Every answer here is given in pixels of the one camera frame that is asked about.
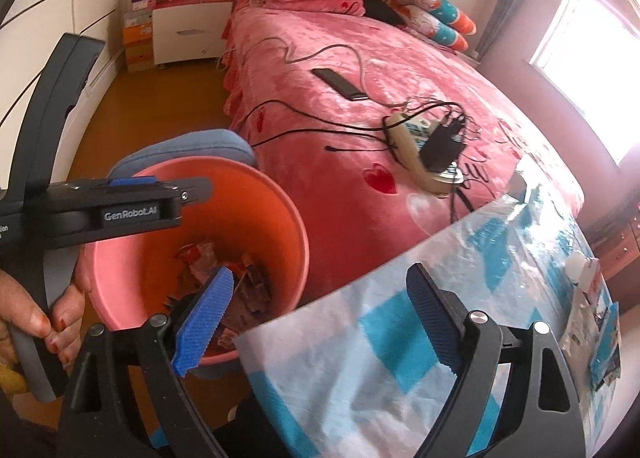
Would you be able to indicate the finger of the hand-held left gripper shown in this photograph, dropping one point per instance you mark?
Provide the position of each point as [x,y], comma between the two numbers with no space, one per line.
[135,215]
[195,189]

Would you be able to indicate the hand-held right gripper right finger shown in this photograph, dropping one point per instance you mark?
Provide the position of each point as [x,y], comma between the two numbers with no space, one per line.
[432,318]

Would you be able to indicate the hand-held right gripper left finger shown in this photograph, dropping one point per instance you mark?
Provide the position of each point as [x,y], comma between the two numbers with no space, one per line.
[207,318]

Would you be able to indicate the red plastic stool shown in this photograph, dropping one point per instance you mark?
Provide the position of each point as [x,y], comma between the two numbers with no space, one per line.
[260,218]

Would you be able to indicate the white plastic bottle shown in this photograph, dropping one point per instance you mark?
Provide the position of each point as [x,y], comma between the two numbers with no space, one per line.
[582,298]

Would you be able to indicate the person's left hand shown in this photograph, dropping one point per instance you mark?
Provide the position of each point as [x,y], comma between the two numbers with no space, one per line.
[70,308]

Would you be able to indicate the pile of crumpled wrappers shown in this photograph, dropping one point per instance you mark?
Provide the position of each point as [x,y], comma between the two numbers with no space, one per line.
[245,283]

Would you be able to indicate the blue checked tablecloth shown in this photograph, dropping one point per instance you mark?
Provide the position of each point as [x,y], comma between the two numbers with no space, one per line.
[375,388]

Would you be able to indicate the grey shoe box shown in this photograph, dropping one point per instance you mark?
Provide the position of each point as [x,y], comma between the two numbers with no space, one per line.
[139,17]

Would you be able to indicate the bed with pink blanket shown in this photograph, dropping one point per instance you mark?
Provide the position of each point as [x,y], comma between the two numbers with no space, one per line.
[325,188]

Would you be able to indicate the white nightstand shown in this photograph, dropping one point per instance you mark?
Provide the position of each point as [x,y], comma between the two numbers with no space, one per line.
[190,32]

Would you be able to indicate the black charger adapter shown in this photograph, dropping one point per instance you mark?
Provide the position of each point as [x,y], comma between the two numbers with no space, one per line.
[442,147]

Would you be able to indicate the beige power strip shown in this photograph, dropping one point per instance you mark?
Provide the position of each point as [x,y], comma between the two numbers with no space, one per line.
[410,147]

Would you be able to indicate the blue packet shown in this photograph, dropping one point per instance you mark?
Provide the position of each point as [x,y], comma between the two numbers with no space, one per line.
[607,338]

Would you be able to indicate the black smartphone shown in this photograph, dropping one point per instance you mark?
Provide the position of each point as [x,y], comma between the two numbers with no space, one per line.
[340,83]

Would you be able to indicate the wooden cabinet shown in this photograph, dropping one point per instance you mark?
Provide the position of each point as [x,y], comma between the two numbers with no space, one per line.
[617,248]

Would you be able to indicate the black garment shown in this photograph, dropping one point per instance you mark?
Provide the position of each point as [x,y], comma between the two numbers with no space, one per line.
[382,12]

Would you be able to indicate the cartoon bolster pillow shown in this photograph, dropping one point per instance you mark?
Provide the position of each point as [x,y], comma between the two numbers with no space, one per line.
[440,35]
[440,2]

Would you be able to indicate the window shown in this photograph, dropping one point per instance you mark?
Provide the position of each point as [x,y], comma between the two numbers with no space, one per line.
[590,62]

